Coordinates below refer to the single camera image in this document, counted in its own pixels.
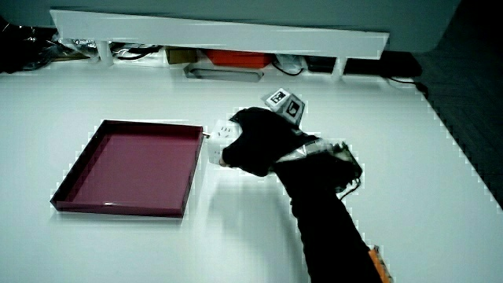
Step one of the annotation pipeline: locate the person's right hand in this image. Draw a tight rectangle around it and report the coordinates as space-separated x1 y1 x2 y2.
221 87 318 178

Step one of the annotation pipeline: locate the white cube socket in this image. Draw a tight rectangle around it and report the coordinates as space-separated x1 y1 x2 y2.
207 119 243 166

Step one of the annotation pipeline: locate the person's right forearm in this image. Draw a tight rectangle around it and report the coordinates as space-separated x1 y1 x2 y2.
273 135 384 283

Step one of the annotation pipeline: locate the grey flat tray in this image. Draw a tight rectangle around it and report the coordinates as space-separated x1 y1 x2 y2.
183 63 265 83

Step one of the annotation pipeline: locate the white plastic bag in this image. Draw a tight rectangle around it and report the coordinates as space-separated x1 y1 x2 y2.
274 53 306 75

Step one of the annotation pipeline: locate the orange box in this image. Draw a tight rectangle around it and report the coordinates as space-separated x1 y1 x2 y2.
204 49 274 69

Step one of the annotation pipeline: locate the black box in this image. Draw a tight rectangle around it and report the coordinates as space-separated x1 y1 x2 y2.
305 55 338 74

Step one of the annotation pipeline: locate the brown cardboard box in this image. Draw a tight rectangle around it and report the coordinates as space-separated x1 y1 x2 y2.
164 46 199 65

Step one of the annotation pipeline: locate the white desk shelf riser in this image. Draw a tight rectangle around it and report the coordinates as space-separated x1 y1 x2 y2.
50 9 390 78

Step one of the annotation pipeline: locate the maroon shallow tray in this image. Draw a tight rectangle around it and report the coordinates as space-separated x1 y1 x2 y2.
50 119 205 219

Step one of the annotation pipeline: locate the black crumpled bag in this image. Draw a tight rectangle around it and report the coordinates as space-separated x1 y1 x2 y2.
0 15 61 75

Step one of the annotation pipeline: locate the black cable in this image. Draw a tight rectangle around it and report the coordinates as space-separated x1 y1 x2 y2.
387 75 430 97
113 45 164 61

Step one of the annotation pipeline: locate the orange strap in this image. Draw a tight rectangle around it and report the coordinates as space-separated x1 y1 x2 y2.
368 245 395 283

